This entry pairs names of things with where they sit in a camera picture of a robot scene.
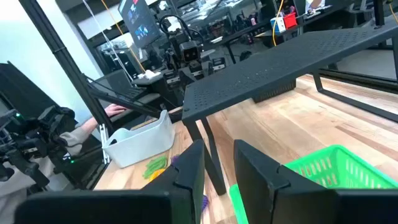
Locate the green coil wristband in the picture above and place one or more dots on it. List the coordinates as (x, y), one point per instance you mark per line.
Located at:
(149, 172)
(160, 161)

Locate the purple coil wristband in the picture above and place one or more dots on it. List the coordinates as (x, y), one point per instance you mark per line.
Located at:
(205, 203)
(175, 159)

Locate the black computer monitor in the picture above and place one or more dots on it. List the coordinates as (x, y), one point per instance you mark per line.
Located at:
(138, 21)

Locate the white plastic bin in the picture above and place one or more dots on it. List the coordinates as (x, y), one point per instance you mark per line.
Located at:
(140, 149)

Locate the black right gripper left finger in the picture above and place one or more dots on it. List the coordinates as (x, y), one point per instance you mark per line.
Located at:
(186, 174)

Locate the black background robot device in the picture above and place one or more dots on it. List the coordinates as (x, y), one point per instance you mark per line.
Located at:
(46, 130)

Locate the white crumpled cloth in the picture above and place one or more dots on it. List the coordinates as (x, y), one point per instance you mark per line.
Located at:
(150, 74)

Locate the person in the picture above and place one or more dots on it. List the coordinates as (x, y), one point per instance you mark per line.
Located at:
(314, 4)
(77, 138)

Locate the green plastic basket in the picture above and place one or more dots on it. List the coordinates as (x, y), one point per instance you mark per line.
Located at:
(342, 168)

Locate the white box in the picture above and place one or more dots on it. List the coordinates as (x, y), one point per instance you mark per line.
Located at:
(277, 25)

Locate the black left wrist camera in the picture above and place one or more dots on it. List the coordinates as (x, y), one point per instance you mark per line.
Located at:
(189, 51)

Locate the orange coil wristband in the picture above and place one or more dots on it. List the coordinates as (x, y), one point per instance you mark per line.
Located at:
(160, 173)

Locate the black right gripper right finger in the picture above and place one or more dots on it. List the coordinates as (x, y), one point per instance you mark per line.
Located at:
(258, 174)

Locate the red box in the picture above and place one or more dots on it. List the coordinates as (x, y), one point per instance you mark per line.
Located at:
(289, 20)

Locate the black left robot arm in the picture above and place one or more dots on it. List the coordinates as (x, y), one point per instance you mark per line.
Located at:
(175, 37)

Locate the laptop computer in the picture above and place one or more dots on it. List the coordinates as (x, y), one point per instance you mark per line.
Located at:
(121, 84)

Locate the person's hand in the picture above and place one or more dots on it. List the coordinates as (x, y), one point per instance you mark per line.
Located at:
(115, 109)

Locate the black screen panel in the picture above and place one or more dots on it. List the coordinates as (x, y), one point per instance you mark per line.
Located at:
(21, 90)

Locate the black perforated metal monitor stand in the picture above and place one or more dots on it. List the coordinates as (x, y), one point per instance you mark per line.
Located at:
(280, 62)

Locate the black metal rig frame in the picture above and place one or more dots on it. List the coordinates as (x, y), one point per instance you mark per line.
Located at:
(62, 53)

